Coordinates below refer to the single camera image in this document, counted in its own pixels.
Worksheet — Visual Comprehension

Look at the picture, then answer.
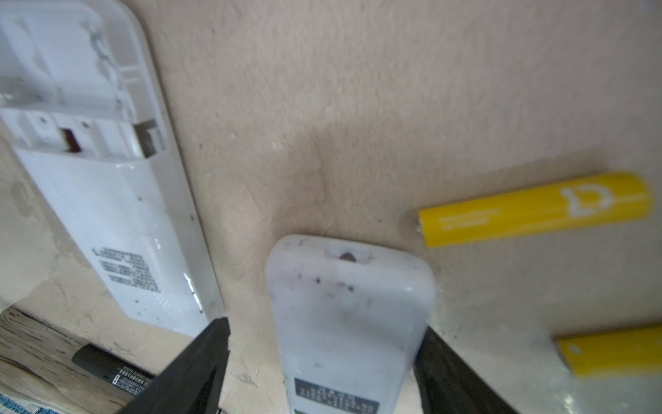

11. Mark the colourful paperback book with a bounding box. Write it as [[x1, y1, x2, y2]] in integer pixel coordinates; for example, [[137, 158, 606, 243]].
[[1, 307, 133, 413]]

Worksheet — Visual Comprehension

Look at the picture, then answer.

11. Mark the red remote control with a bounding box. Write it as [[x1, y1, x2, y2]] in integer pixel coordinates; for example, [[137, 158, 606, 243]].
[[265, 235, 436, 413]]

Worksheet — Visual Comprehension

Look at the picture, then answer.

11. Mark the white remote control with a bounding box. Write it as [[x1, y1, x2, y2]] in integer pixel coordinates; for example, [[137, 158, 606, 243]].
[[1, 1, 224, 337]]

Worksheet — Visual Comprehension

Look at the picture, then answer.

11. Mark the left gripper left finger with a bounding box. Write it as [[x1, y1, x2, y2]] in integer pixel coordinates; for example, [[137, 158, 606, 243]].
[[120, 317, 231, 414]]

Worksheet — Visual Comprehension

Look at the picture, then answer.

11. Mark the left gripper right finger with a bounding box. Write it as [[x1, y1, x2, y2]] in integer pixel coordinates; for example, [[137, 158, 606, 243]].
[[413, 328, 517, 414]]

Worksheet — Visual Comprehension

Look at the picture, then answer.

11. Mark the yellow battery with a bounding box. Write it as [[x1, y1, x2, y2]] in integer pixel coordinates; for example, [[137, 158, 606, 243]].
[[554, 324, 661, 379], [418, 172, 653, 248]]

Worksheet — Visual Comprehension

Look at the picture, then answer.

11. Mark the black white marker pen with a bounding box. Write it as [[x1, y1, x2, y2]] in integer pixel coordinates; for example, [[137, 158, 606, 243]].
[[72, 344, 154, 397]]

